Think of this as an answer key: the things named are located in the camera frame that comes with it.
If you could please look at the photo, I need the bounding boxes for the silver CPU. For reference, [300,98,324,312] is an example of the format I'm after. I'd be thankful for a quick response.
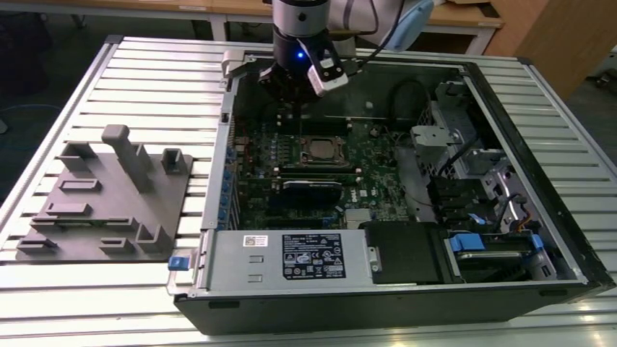
[310,141,339,160]

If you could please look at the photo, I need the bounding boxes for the CPU socket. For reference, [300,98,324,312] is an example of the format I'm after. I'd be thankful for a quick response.
[296,135,352,169]

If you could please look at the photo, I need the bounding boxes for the metal drive cage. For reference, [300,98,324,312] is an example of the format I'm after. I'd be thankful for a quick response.
[419,81,491,181]

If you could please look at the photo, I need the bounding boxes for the black graphics card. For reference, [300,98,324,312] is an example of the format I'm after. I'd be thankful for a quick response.
[282,179,346,207]

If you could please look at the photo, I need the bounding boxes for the green motherboard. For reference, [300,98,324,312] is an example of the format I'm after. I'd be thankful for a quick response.
[230,117,421,231]

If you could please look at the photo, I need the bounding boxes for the wooden desk white legs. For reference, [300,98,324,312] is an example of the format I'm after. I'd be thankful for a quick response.
[211,0,505,55]

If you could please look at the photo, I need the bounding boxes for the small silver heatsink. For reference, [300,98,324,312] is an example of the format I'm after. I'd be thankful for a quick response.
[344,208,379,223]

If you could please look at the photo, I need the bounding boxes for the grey parts rack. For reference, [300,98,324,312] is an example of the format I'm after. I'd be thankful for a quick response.
[14,124,198,263]

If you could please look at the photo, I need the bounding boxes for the black power supply label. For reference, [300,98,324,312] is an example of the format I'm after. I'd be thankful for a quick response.
[282,233,348,280]

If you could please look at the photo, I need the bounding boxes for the silver power supply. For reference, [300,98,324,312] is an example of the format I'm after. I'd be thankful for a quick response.
[200,229,376,292]

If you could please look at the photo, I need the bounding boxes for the wooden cabinet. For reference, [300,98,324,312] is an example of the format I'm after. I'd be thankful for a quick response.
[484,0,617,98]

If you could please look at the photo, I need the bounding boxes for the hard disk in blue carrier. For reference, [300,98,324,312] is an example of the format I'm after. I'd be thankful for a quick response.
[445,233,545,283]

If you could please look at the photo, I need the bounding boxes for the black PC case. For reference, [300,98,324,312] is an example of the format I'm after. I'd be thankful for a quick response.
[166,50,617,337]

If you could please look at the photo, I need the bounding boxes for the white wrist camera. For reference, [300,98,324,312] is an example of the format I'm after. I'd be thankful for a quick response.
[307,46,350,98]

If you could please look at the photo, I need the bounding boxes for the grey case handle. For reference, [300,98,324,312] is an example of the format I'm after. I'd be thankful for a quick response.
[220,50,248,79]

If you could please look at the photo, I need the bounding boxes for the thick black cable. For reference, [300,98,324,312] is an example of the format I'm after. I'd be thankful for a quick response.
[391,77,431,132]

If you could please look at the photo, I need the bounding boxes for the silver metal bracket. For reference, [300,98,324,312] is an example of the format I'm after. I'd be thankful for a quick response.
[409,124,460,160]

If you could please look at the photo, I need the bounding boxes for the wooden desk grey frame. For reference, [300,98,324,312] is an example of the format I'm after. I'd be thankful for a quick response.
[0,0,228,40]

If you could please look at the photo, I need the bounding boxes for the thin black cable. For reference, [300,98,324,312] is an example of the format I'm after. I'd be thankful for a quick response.
[436,137,480,180]

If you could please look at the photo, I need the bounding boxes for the black plastic bracket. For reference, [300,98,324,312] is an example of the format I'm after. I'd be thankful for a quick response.
[427,176,497,223]

